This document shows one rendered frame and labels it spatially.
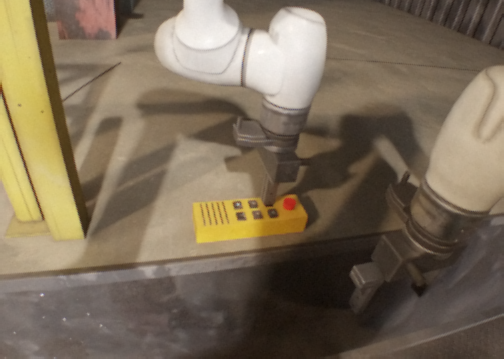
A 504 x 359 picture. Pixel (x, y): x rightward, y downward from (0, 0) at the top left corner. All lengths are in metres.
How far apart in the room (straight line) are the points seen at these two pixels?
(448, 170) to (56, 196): 0.61
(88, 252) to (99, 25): 1.49
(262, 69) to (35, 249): 0.55
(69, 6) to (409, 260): 1.89
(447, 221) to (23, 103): 0.60
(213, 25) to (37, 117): 0.30
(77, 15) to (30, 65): 1.48
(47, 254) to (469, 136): 0.71
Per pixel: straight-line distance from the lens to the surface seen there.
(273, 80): 0.55
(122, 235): 0.73
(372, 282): 0.51
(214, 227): 0.67
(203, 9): 0.50
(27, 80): 0.56
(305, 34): 0.53
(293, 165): 0.61
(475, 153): 0.40
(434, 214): 0.45
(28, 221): 0.80
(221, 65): 0.55
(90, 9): 2.00
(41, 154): 0.62
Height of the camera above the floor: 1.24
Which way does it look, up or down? 36 degrees down
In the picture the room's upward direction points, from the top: 9 degrees clockwise
